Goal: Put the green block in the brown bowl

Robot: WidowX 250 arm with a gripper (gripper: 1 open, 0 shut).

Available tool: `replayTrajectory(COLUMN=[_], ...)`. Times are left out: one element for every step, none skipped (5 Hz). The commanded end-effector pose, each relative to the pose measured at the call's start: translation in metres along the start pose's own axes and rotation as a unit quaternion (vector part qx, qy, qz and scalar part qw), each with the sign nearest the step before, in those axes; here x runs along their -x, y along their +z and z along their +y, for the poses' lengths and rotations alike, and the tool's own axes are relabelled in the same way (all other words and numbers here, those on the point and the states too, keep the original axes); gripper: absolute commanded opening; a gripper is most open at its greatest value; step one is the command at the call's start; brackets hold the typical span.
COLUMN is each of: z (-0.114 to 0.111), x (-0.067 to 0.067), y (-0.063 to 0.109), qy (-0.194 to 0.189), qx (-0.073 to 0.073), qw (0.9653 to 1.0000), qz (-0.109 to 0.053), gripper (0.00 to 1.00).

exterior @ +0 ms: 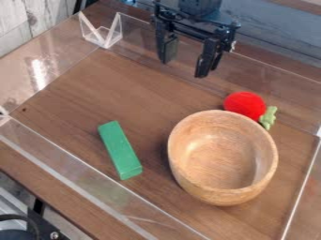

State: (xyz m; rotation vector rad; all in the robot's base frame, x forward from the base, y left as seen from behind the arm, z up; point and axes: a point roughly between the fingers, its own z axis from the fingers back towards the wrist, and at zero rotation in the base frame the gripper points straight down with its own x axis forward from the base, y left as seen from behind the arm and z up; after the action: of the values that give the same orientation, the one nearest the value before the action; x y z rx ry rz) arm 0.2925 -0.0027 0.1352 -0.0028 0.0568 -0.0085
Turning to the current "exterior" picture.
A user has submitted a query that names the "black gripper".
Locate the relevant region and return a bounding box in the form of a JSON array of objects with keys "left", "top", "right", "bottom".
[{"left": 151, "top": 0, "right": 240, "bottom": 78}]

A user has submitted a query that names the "green rectangular block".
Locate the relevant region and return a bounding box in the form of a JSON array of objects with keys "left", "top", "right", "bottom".
[{"left": 97, "top": 121, "right": 143, "bottom": 180}]

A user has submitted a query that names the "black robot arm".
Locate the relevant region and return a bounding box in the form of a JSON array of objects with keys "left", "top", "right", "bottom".
[{"left": 151, "top": 0, "right": 240, "bottom": 78}]

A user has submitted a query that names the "brown wooden bowl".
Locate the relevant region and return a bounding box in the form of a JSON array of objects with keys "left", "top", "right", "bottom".
[{"left": 167, "top": 110, "right": 278, "bottom": 206}]

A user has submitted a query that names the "red plush strawberry toy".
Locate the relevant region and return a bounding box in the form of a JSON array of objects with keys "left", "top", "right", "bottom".
[{"left": 223, "top": 92, "right": 278, "bottom": 130}]

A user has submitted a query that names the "clear acrylic corner bracket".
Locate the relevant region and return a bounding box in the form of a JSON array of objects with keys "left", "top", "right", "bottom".
[{"left": 77, "top": 12, "right": 123, "bottom": 49}]

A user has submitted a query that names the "clear acrylic back wall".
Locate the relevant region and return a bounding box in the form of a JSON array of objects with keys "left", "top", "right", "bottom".
[{"left": 111, "top": 13, "right": 321, "bottom": 136}]

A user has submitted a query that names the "clear acrylic wall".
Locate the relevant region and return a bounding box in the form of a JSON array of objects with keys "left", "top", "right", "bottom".
[
  {"left": 111, "top": 13, "right": 321, "bottom": 136},
  {"left": 0, "top": 116, "right": 208, "bottom": 240}
]

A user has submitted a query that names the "clear acrylic front wall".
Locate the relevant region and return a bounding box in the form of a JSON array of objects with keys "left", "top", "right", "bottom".
[{"left": 0, "top": 116, "right": 208, "bottom": 240}]

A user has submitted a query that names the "black clamp with cable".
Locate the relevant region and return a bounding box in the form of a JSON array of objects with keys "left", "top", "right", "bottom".
[{"left": 0, "top": 200, "right": 70, "bottom": 240}]

